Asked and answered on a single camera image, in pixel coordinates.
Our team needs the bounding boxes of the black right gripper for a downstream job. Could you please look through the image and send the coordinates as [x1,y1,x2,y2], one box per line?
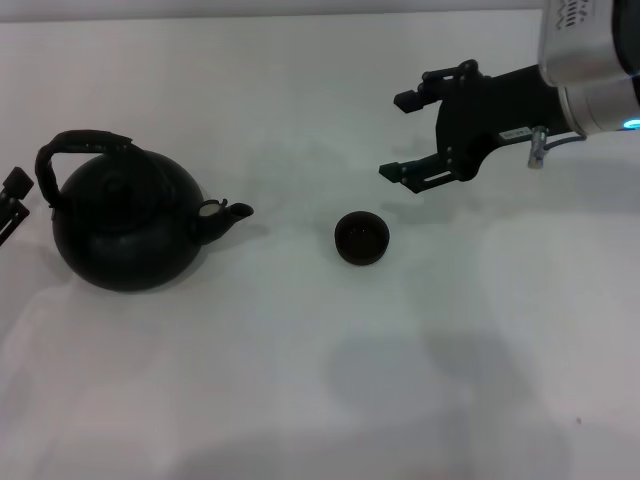
[378,59,576,195]

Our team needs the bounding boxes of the small dark teacup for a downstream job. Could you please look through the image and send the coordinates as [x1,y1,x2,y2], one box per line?
[334,210,392,267]

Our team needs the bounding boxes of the black round teapot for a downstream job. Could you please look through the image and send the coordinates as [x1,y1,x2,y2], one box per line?
[34,128,255,294]

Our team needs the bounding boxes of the right arm cable with plug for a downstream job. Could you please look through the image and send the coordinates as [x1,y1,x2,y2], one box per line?
[527,125,589,171]

